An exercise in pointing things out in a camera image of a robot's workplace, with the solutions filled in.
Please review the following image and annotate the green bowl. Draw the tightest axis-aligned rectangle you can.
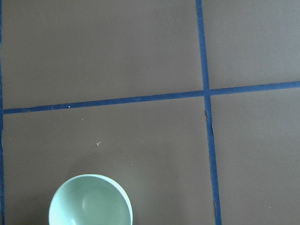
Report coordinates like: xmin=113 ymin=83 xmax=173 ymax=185
xmin=48 ymin=174 xmax=133 ymax=225

